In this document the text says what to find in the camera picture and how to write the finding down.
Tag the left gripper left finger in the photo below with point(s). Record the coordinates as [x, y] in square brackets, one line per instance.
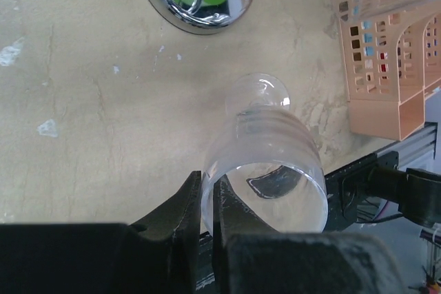
[156, 254]

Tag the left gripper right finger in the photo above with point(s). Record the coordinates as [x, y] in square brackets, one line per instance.
[251, 257]

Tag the clear wine glass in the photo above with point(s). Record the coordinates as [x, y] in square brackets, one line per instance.
[269, 158]

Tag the chrome wine glass rack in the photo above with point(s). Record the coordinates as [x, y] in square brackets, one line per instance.
[201, 17]

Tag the orange plastic file organizer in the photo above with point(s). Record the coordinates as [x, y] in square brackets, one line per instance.
[391, 52]

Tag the black base frame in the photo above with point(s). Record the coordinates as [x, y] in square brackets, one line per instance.
[415, 191]

